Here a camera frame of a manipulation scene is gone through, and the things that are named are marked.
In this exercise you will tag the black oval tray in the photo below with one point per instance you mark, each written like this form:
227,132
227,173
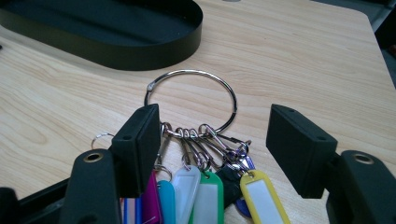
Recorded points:
124,59

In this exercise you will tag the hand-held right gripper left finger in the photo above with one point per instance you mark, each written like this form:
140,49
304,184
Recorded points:
137,149

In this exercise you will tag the bunch of coloured key tags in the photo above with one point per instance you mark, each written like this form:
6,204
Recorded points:
264,199

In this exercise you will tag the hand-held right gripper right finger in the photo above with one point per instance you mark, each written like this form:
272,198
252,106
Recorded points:
299,149

